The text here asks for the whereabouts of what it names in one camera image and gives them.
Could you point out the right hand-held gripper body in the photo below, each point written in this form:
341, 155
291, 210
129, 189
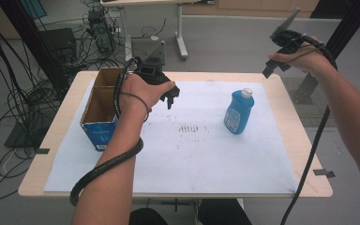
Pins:
286, 39

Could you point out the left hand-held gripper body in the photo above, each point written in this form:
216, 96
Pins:
151, 71

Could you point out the blue bottle with white cap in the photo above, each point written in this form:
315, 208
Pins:
239, 115

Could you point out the blue cardboard box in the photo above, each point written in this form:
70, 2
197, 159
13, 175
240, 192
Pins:
101, 134

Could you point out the person's left hand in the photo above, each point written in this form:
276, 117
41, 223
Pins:
137, 90

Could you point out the person's right hand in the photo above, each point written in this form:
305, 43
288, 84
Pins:
309, 61

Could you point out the white desk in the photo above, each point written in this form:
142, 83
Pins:
181, 31

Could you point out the grey patterned floor mat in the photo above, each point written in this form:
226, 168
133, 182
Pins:
309, 115

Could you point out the black computer tower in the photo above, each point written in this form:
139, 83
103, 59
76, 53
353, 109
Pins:
101, 31

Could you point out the white table mat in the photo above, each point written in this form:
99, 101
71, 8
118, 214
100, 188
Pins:
200, 162

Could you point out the black equipment box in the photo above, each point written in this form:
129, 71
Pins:
59, 42

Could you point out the black tape piece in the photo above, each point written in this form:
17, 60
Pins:
42, 151
324, 172

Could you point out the person's left leg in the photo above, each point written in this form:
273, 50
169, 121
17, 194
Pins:
147, 217

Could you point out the person's leg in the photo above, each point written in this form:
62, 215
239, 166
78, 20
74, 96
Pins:
147, 217
220, 213

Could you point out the person's right leg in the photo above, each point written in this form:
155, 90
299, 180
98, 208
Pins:
220, 213

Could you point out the teal board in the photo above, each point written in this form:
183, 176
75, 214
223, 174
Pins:
33, 7

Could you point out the black metal frame post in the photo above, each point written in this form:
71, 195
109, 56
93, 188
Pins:
350, 28
34, 40

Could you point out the black floor base plate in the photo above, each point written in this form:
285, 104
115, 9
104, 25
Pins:
22, 137

